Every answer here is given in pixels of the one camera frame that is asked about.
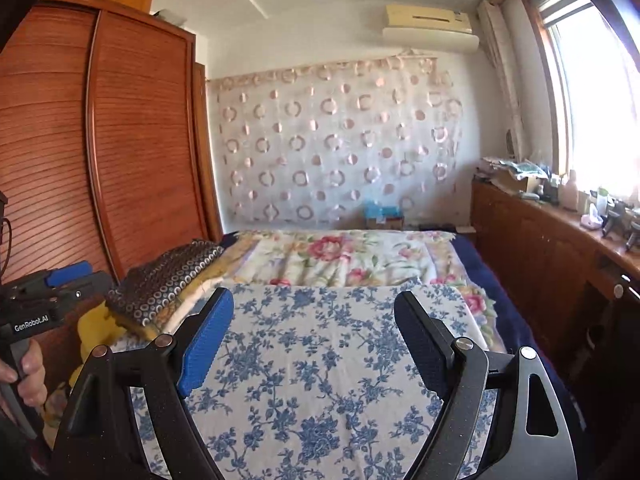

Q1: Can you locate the pale thermos bottle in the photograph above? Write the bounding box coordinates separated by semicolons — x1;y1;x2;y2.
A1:
562;169;581;211

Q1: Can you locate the open box with papers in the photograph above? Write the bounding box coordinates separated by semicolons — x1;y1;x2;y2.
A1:
480;155;548;193

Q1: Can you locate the cardboard box with blue cloth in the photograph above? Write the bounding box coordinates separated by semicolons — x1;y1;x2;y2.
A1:
362;200;406;231

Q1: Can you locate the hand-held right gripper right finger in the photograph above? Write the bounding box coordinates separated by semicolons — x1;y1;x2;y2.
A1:
394;290;581;480

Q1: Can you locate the wooden louvered wardrobe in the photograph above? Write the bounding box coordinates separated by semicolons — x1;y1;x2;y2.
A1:
0;0;223;376

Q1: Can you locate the pink floral quilt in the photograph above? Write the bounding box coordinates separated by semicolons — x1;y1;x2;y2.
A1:
200;230;506;356

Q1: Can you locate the navy patterned pajama top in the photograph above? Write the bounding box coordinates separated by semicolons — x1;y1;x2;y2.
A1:
105;239;224;336

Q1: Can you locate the ochre patterned cloth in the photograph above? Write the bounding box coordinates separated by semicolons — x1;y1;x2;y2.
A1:
107;247;241;338

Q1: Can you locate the person's left hand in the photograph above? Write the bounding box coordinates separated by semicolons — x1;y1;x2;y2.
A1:
0;340;47;423

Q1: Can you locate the yellow plush toy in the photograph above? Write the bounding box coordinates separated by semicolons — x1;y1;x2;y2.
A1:
42;305;131;441

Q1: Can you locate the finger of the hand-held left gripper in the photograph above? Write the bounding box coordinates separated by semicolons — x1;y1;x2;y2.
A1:
50;271;116;311
44;261;93;288

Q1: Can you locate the beige air conditioner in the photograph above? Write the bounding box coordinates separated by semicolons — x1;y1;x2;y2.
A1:
382;4;480;53

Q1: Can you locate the small white bottle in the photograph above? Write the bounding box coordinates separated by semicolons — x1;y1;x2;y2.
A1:
580;187;611;228

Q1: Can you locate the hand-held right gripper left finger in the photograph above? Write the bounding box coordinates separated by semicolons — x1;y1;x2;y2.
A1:
50;287;236;480

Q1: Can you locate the white window curtain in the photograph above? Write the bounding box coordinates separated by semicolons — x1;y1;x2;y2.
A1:
477;0;526;161

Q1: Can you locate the wooden sideboard cabinet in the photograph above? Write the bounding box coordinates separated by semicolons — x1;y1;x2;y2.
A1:
470;180;640;411

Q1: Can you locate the wooden-framed window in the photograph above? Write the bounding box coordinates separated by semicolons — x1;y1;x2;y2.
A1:
520;0;640;211

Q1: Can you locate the circle-patterned sheer curtain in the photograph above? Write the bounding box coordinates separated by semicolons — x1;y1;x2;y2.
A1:
207;55;463;228

